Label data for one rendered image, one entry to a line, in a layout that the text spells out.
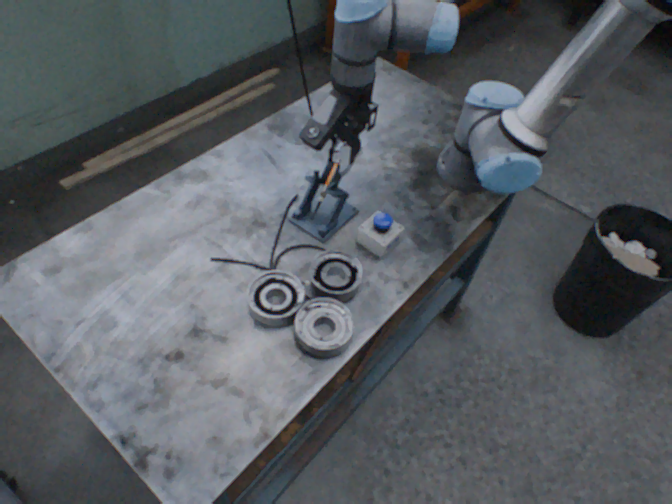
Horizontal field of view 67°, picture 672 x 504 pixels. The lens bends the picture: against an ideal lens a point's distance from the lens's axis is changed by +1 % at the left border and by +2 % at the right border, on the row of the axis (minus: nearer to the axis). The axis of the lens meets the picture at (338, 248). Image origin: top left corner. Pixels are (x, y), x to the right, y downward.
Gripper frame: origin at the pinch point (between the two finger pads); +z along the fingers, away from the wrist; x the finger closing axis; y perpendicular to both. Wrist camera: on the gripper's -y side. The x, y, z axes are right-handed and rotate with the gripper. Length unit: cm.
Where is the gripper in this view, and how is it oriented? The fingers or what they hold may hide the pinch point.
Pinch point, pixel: (334, 169)
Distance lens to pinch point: 103.4
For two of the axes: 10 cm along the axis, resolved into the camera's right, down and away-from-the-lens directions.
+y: 6.1, -5.7, 5.4
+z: -0.9, 6.3, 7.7
